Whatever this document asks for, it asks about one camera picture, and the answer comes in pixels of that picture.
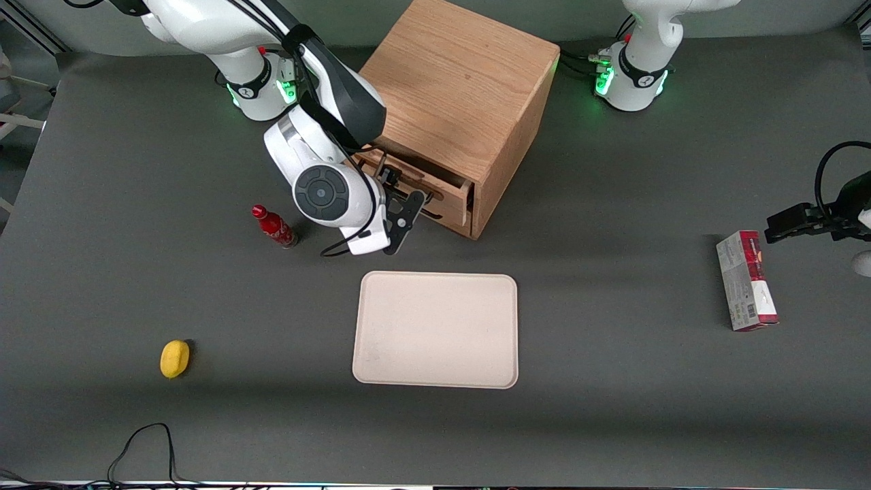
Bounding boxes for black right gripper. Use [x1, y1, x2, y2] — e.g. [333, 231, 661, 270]
[372, 165, 410, 206]

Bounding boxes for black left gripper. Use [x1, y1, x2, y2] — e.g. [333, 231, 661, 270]
[765, 170, 871, 244]

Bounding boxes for wooden drawer with black handle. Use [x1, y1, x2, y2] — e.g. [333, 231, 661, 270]
[418, 204, 476, 239]
[354, 144, 475, 227]

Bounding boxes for wooden drawer cabinet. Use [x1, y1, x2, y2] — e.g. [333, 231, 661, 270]
[354, 0, 561, 241]

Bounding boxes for grey and red carton box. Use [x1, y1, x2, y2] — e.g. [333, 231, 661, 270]
[715, 230, 780, 333]

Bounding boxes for red drink bottle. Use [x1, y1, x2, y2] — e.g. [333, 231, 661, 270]
[251, 204, 299, 250]

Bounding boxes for beige rectangular tray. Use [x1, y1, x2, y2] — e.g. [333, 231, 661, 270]
[352, 271, 519, 390]

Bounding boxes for yellow lemon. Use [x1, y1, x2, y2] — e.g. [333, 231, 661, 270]
[160, 340, 191, 379]

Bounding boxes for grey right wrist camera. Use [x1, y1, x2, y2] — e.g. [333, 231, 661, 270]
[342, 190, 427, 257]

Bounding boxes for black looped gripper cable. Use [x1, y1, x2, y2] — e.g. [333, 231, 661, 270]
[815, 140, 871, 220]

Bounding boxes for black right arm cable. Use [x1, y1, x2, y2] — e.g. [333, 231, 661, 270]
[228, 0, 382, 259]

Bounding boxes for black left base cables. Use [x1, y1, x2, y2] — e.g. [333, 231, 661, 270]
[558, 12, 637, 77]

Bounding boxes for black cable on table edge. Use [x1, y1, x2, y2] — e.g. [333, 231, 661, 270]
[0, 423, 225, 490]

